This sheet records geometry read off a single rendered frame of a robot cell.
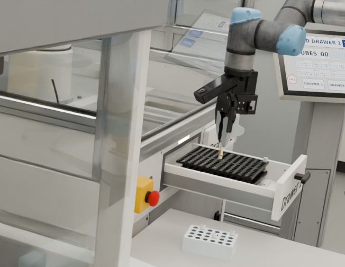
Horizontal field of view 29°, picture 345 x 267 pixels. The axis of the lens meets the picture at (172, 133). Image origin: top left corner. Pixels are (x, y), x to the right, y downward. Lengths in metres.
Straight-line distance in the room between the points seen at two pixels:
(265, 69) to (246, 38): 1.88
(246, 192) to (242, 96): 0.26
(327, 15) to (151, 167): 0.59
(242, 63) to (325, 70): 1.10
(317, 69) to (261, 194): 1.07
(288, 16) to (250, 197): 0.48
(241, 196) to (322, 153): 1.15
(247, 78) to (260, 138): 1.91
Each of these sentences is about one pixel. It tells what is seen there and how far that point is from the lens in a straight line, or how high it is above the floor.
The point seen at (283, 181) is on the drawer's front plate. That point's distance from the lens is 1.73.
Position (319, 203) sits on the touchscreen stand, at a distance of 2.98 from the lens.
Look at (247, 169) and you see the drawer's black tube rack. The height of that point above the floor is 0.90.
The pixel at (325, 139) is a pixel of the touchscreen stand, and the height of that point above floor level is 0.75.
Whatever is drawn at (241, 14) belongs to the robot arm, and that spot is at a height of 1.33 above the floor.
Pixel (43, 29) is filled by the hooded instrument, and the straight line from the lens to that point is 0.74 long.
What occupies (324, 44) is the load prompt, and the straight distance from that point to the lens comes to 2.82.
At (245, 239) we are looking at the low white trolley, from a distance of 1.77.
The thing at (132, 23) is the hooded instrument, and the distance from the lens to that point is 0.92.
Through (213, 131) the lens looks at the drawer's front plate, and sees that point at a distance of 2.13.
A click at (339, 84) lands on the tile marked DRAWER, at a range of 2.76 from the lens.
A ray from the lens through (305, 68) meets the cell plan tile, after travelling 2.72.
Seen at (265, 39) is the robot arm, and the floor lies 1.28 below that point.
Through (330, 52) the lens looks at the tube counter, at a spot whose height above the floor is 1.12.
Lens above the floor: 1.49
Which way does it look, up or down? 16 degrees down
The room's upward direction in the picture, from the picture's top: 6 degrees clockwise
